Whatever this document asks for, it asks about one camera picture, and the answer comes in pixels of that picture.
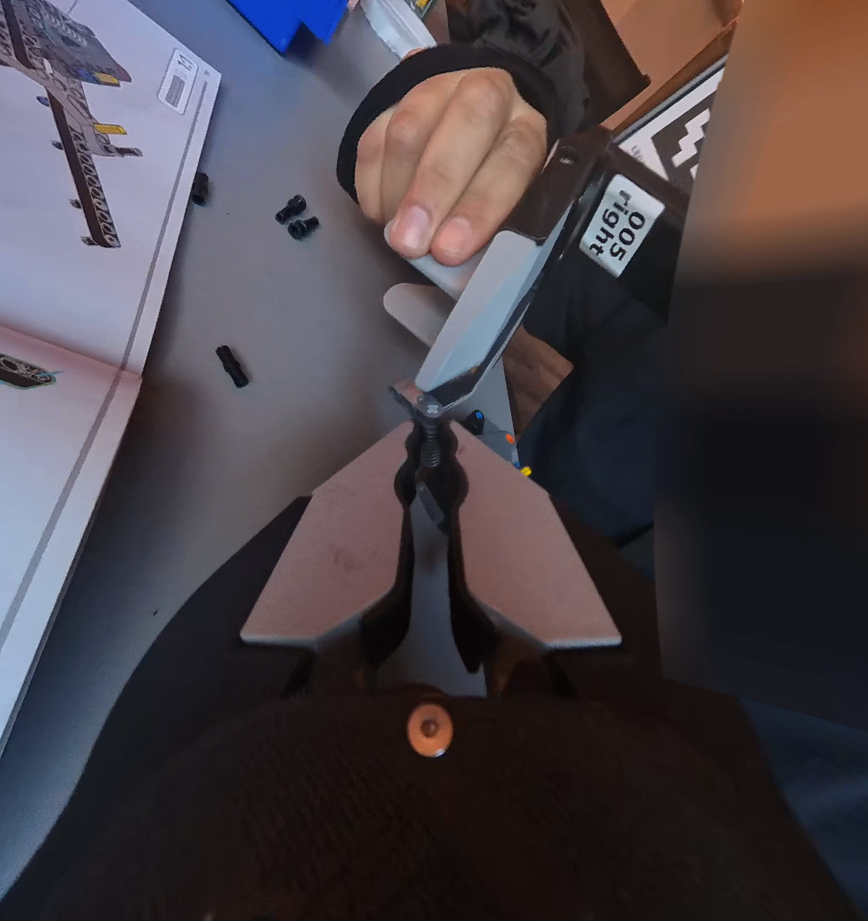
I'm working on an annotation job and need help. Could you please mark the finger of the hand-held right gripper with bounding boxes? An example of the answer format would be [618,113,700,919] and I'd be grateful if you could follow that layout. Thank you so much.
[414,232,551,418]

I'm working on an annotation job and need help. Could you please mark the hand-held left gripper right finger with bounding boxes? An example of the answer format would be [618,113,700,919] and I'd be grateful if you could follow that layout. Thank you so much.
[440,423,623,675]

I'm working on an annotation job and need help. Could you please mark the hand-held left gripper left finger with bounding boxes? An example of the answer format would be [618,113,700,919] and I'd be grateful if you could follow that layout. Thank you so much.
[239,421,415,666]

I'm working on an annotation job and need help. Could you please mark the small grey black lego part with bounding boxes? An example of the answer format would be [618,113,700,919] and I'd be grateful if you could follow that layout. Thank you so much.
[389,378,452,535]

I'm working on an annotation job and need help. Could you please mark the grey lego assembly colourful pins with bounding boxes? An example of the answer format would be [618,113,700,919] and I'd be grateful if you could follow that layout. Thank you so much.
[454,409,537,482]

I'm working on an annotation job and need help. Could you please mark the lego instruction booklet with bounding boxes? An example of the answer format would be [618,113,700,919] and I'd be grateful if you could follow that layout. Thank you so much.
[0,0,223,810]

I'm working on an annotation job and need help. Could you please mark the person's right hand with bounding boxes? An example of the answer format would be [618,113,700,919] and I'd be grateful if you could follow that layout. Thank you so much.
[353,68,551,269]

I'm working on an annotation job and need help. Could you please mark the person's dark trousers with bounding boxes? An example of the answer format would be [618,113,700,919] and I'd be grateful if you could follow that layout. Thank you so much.
[519,252,668,551]

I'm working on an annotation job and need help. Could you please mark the brown cardboard box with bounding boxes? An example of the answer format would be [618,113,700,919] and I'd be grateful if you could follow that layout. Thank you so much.
[598,0,744,134]

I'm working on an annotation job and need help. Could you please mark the white plastic bag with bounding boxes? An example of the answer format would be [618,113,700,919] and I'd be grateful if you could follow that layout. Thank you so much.
[360,0,440,61]

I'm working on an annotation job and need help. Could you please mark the blue plastic bin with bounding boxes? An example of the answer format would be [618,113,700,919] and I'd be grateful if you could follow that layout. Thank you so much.
[225,0,367,56]

